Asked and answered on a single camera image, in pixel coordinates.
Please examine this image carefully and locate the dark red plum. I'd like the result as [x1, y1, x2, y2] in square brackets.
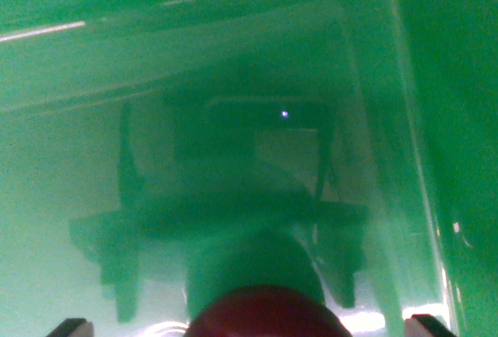
[183, 285, 353, 337]

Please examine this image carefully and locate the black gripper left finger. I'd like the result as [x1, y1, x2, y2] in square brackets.
[45, 318, 96, 337]

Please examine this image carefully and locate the green plastic bin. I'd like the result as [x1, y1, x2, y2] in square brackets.
[0, 0, 498, 337]

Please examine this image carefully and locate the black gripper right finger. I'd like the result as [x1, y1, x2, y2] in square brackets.
[403, 314, 456, 337]

